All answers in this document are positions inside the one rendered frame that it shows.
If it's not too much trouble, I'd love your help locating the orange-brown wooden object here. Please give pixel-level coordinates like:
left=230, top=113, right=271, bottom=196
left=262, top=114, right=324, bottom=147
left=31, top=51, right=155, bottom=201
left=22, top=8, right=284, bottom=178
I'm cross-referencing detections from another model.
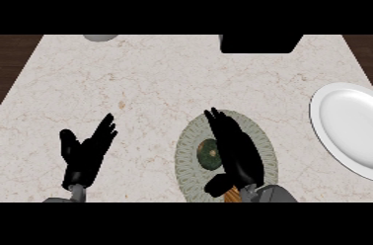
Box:
left=222, top=185, right=243, bottom=204

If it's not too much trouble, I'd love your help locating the round pale green placemat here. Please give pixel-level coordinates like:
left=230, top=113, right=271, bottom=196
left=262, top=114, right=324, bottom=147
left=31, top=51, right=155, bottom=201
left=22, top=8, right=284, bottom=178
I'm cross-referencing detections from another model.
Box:
left=174, top=109, right=280, bottom=204

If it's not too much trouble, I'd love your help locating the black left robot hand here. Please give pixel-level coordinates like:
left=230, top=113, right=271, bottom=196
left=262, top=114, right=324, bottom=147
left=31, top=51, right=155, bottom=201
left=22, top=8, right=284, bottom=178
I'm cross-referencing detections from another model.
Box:
left=59, top=113, right=119, bottom=191

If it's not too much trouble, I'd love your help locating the dark green squash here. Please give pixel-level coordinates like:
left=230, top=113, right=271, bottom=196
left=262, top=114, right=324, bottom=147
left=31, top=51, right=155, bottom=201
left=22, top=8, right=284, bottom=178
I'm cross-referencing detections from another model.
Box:
left=196, top=138, right=224, bottom=172

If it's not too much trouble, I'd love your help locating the black appliance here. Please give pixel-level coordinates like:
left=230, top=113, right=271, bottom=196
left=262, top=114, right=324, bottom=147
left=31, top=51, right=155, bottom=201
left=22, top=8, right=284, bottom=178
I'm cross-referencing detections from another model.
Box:
left=218, top=35, right=305, bottom=54

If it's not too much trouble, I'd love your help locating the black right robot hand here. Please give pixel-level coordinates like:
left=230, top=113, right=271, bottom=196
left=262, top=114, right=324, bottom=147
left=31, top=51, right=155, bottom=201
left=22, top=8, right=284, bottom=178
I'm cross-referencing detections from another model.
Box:
left=202, top=107, right=267, bottom=199

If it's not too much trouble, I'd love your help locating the white plate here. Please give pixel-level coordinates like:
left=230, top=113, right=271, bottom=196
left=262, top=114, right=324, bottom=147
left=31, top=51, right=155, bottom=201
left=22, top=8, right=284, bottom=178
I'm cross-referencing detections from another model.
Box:
left=309, top=82, right=373, bottom=182

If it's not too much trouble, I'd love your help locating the grey round object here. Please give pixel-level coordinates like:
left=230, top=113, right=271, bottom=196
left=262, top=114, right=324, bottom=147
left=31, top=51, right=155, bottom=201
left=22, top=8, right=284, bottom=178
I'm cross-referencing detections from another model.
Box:
left=81, top=35, right=119, bottom=42

